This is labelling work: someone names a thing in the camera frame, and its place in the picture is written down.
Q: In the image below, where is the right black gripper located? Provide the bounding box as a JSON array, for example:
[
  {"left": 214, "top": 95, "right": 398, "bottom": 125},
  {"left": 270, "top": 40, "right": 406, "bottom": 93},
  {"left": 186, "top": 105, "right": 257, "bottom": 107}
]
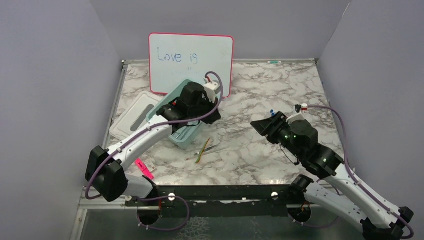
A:
[{"left": 251, "top": 110, "right": 304, "bottom": 159}]

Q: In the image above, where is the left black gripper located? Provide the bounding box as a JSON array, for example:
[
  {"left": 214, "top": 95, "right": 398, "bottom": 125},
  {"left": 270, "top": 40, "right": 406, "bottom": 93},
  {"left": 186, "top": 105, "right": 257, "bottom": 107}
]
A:
[{"left": 189, "top": 94, "right": 222, "bottom": 126}]

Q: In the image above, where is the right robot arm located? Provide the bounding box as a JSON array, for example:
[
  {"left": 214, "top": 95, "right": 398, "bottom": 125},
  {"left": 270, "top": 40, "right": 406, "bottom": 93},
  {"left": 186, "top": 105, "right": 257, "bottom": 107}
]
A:
[{"left": 250, "top": 111, "right": 414, "bottom": 240}]

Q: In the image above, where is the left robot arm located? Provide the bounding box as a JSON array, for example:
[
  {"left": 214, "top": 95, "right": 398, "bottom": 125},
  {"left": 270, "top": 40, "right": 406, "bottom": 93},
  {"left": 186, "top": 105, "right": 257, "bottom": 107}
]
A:
[{"left": 85, "top": 79, "right": 223, "bottom": 206}]

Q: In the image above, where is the teal plastic bin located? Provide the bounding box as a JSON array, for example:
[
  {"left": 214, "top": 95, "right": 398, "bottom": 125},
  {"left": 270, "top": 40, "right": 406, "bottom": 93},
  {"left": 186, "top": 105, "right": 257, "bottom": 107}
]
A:
[{"left": 145, "top": 79, "right": 207, "bottom": 149}]

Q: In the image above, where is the pink framed whiteboard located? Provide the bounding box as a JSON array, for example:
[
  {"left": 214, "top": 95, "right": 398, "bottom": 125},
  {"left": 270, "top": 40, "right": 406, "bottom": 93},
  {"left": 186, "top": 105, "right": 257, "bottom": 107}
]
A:
[{"left": 148, "top": 32, "right": 234, "bottom": 97}]

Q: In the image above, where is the white bin lid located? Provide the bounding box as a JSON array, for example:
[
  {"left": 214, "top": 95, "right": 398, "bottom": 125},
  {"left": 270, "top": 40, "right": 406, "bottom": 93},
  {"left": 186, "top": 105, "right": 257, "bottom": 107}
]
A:
[{"left": 109, "top": 91, "right": 163, "bottom": 140}]

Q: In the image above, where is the pink highlighter marker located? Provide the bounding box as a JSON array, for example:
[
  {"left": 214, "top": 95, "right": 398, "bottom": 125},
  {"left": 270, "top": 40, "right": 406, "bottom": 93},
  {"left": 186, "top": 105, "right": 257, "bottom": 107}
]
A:
[{"left": 135, "top": 158, "right": 157, "bottom": 180}]

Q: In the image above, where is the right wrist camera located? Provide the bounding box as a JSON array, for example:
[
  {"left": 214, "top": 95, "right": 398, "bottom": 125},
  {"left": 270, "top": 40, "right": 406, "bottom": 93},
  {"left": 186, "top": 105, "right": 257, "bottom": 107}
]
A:
[{"left": 286, "top": 103, "right": 309, "bottom": 124}]

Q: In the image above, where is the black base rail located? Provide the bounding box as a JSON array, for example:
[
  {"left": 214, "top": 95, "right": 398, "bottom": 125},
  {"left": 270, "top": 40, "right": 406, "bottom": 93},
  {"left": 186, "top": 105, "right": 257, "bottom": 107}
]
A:
[{"left": 133, "top": 184, "right": 307, "bottom": 218}]

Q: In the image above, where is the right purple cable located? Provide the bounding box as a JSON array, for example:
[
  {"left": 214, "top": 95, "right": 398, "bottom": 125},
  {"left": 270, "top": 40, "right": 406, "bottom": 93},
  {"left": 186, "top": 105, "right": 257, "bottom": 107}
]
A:
[{"left": 306, "top": 104, "right": 415, "bottom": 239}]

